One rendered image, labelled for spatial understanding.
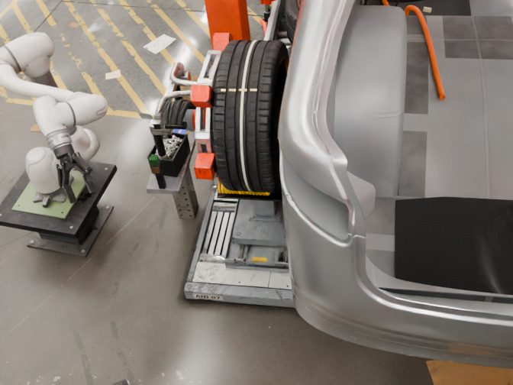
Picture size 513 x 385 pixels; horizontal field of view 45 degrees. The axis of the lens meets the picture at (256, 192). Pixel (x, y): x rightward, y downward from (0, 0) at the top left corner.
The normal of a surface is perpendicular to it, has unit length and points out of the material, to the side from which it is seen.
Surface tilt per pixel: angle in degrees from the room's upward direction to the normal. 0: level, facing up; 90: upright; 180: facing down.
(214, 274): 0
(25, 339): 0
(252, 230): 0
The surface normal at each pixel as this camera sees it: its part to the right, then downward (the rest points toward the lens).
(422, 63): -0.10, -0.65
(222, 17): -0.15, 0.74
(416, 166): -0.14, -0.37
